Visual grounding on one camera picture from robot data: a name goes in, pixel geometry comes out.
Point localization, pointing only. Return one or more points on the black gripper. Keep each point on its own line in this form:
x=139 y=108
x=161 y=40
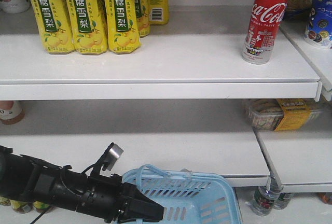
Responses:
x=103 y=197

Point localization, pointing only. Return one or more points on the red coca-cola bottle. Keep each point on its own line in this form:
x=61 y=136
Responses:
x=266 y=17

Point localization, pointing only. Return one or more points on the orange C100 juice bottle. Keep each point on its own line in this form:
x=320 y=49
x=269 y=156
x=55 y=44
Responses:
x=11 y=112

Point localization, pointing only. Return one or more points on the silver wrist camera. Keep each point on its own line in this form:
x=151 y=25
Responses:
x=110 y=156

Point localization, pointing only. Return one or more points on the light blue plastic basket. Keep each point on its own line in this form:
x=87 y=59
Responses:
x=187 y=197

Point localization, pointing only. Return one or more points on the white metal shelf unit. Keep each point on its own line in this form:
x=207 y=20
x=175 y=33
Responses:
x=176 y=103

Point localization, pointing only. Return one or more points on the yellow pear tea bottle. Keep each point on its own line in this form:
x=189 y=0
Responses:
x=123 y=34
x=88 y=23
x=54 y=25

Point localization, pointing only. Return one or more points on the blue white snack cup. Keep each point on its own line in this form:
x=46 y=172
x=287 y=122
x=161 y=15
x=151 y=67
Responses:
x=318 y=29

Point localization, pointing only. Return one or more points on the clear cookie box yellow label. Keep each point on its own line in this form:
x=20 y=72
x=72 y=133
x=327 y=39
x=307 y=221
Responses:
x=281 y=114

